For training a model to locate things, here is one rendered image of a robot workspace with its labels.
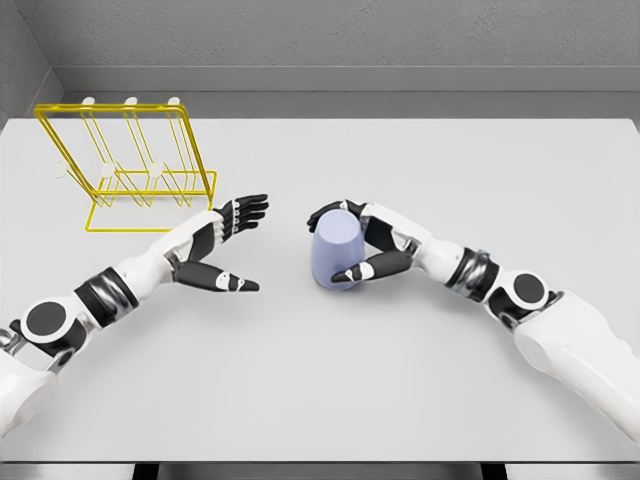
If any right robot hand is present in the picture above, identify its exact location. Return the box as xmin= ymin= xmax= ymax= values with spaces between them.
xmin=306 ymin=199 xmax=435 ymax=287

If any lavender blue cup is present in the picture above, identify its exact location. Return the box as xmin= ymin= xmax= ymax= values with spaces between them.
xmin=310 ymin=209 xmax=362 ymax=292

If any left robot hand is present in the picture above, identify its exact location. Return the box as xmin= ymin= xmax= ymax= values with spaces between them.
xmin=147 ymin=193 xmax=271 ymax=295

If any yellow wire cup holder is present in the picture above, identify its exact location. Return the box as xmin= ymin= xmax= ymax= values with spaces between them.
xmin=33 ymin=96 xmax=219 ymax=234

